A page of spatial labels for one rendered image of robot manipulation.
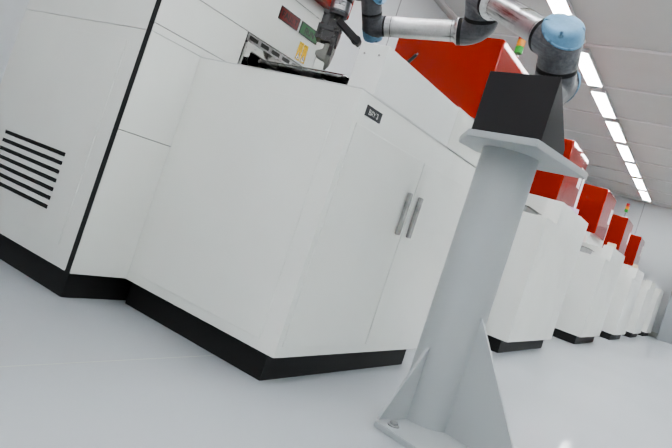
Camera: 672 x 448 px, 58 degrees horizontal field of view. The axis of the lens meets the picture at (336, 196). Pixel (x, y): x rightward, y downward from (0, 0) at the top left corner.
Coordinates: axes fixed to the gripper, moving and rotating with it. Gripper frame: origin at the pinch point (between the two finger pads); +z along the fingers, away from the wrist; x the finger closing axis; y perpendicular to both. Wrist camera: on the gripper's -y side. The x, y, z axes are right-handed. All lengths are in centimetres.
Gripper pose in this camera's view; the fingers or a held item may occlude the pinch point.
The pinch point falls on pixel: (326, 67)
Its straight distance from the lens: 224.2
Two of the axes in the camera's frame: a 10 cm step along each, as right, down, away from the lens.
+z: -3.1, 9.5, -0.2
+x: -0.5, -0.3, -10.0
